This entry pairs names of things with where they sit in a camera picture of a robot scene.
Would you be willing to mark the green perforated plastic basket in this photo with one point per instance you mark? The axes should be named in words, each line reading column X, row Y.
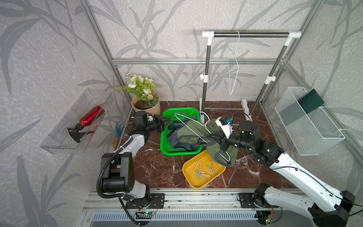
column 170, row 144

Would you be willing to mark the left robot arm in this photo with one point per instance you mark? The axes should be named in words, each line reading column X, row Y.
column 117, row 176

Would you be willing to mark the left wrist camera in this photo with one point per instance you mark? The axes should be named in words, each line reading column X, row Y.
column 140, row 120

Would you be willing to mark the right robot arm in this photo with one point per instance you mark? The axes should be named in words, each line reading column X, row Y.
column 325, row 205

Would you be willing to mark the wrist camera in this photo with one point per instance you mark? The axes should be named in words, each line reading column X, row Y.
column 226, row 125
column 140, row 120

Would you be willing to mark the olive green tank top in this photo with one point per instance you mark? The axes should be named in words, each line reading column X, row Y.
column 196, row 133

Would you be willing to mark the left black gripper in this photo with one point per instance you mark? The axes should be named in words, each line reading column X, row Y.
column 159, row 121

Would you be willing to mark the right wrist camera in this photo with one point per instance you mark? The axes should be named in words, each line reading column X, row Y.
column 226, row 125

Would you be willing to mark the dark green cloth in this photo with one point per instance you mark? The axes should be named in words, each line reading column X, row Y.
column 311, row 101

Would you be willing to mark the navy blue tank top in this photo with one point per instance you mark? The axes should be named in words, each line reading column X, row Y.
column 172, row 137

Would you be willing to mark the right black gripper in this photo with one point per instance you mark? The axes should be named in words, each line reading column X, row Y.
column 222, row 141

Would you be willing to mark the metal clothes rack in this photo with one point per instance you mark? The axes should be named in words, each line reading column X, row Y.
column 209, row 35

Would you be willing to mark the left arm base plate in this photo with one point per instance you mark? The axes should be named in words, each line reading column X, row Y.
column 154, row 201

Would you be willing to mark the white wire mesh basket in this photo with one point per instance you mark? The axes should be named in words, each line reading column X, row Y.
column 312, row 133

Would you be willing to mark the yellow plastic tray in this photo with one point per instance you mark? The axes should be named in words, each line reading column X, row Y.
column 190, row 173

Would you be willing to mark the white flower plant pot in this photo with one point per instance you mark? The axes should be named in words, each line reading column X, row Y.
column 144, row 96

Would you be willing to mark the red spray bottle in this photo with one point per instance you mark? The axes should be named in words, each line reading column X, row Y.
column 84, row 122

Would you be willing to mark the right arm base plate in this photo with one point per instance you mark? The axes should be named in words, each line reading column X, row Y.
column 246, row 200

